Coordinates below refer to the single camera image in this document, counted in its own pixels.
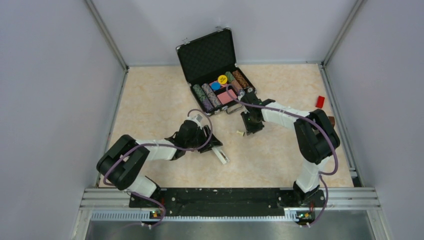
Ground brown knife holder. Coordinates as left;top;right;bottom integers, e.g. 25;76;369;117
328;116;336;128

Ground black poker chip case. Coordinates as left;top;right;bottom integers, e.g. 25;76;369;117
175;27;257;116

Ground blue poker chip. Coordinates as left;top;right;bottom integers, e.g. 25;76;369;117
210;81;222;91

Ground white remote control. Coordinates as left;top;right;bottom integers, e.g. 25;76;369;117
211;146;230;165

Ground yellow poker chip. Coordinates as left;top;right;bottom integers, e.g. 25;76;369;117
217;74;228;85

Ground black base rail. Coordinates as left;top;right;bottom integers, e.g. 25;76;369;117
129;187;327;217

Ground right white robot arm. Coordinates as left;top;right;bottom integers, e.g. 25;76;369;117
238;92;341;206

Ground wooden chess pawn right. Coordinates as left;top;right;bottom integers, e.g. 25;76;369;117
236;130;246;137

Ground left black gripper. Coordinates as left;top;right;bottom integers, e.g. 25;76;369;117
185;124;223;153

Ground pink card deck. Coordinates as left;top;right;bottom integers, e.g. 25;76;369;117
217;89;238;105

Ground red block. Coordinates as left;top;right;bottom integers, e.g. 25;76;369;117
315;95;326;109

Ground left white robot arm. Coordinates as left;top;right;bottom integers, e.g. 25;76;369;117
96;111;230;207

